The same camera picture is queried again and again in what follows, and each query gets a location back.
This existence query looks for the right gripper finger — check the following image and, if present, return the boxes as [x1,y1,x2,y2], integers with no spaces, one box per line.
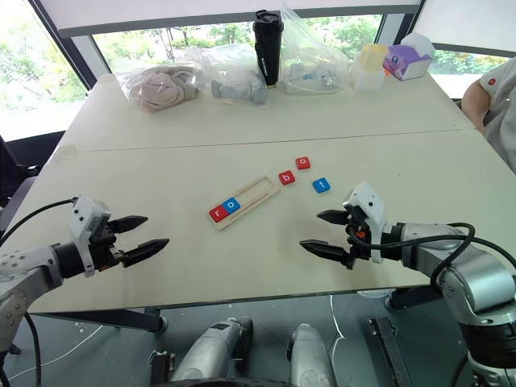
[298,239,350,264]
[315,209,350,227]

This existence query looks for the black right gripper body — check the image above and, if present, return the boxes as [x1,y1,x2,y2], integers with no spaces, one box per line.
[343,202,372,271]

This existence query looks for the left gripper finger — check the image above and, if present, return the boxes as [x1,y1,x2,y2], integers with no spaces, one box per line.
[107,215,149,235]
[120,238,171,269]

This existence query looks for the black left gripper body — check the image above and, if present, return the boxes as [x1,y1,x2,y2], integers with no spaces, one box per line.
[89,219,126,273]

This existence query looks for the wooden block holder tray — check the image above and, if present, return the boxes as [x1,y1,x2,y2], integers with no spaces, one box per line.
[206,174,281,232]

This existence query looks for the silver robot right leg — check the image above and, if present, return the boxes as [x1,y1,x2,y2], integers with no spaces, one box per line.
[286,322,338,387]

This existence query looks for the silver robot leg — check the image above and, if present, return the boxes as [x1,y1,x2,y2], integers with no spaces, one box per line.
[286,322,338,387]
[169,315,255,385]

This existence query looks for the silver robot left leg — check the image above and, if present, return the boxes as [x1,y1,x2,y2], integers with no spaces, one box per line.
[169,315,255,385]

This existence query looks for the black table foot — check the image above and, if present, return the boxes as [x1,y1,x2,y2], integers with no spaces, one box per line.
[385,287,441,310]

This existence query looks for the black chair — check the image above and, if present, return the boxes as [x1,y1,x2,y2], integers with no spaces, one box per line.
[0,134,40,239]

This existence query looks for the plastic bag of pink items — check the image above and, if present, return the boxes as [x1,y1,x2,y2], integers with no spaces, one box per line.
[115,66,203,114]

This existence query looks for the clear plastic container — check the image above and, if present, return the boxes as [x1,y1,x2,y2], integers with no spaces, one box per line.
[351,60,386,94]

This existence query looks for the plastic bag of white items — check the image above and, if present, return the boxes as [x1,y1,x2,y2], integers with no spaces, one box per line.
[279,2,354,96]

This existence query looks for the yellow plastic cup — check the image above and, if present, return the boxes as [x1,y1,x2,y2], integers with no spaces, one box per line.
[360,43,389,74]

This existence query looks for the plastic bag of grey parts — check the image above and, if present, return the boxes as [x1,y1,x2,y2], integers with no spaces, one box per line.
[188,43,269,107]

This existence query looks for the purple tissue box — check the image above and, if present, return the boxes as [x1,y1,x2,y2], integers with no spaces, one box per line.
[382,32,436,82]

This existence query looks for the black travel tumbler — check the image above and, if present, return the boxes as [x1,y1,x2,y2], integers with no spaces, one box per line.
[252,9,285,89]

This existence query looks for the person in grey shirt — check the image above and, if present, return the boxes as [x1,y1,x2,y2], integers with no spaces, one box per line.
[471,56,516,175]

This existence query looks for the wide white roller blind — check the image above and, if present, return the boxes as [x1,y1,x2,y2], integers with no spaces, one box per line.
[57,0,425,40]

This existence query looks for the narrow white roller blind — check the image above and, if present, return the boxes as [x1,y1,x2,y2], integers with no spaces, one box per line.
[410,0,516,56]

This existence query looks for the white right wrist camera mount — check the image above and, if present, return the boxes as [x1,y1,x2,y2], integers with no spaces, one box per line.
[342,181,394,264]

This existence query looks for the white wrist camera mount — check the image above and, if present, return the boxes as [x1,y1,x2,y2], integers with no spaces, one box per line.
[67,195,112,278]
[342,181,394,264]

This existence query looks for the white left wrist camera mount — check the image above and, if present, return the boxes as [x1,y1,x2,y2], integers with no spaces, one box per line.
[67,195,112,278]

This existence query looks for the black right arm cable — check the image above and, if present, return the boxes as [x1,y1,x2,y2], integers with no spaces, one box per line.
[349,223,516,299]

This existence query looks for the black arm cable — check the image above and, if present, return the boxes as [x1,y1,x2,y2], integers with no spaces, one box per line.
[0,198,78,387]
[349,223,516,299]

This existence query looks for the black table frame bar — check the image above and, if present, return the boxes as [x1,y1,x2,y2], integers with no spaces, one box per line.
[31,307,169,334]

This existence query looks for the white floor cable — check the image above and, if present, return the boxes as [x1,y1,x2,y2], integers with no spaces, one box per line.
[327,293,344,352]

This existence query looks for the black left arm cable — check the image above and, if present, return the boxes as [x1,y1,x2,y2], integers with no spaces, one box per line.
[0,198,78,387]

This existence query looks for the black floor rail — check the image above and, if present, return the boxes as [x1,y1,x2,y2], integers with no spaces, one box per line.
[368,317,409,387]

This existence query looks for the black floor bracket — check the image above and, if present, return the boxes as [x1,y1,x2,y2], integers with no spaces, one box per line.
[150,349,177,387]

